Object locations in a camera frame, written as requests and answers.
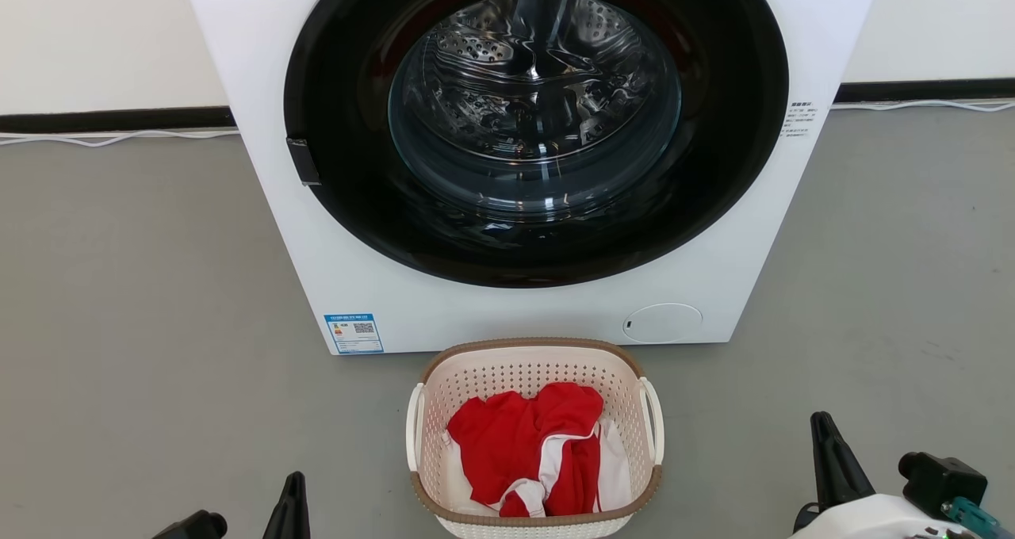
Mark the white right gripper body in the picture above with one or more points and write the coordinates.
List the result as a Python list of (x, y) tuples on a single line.
[(872, 523)]

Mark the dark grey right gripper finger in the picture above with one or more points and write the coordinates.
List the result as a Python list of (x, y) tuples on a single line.
[(836, 468)]

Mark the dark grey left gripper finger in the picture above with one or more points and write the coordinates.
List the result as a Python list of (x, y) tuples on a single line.
[(290, 515)]

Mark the cream perforated laundry basket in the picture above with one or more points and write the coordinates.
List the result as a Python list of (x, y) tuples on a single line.
[(523, 365)]

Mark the blue energy label sticker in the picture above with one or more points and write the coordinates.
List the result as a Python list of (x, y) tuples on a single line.
[(354, 334)]

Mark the round white filter cover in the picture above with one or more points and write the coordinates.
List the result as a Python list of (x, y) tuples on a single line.
[(662, 323)]

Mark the red garment with white trim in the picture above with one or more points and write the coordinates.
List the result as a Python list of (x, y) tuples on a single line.
[(507, 444)]

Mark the white front-load washing machine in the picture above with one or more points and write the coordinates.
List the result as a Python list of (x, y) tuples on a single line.
[(262, 206)]

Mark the black round washer door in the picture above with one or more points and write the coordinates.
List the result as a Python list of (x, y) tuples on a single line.
[(341, 190)]

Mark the white text sticker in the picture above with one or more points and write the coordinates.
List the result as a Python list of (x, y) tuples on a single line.
[(798, 119)]

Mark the steel washer drum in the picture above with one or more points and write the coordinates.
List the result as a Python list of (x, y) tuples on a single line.
[(531, 103)]

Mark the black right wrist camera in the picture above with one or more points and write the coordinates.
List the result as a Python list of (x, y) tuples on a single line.
[(944, 479)]

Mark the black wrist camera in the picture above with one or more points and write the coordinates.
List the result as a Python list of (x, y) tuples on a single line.
[(194, 527), (944, 479)]

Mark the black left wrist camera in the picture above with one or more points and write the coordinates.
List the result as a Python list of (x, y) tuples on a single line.
[(194, 527)]

